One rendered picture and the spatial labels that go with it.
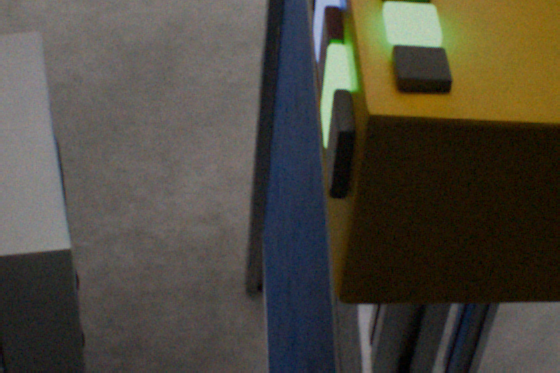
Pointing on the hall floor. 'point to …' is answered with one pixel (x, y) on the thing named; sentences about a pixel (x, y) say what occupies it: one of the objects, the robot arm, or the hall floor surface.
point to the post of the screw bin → (468, 337)
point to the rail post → (263, 121)
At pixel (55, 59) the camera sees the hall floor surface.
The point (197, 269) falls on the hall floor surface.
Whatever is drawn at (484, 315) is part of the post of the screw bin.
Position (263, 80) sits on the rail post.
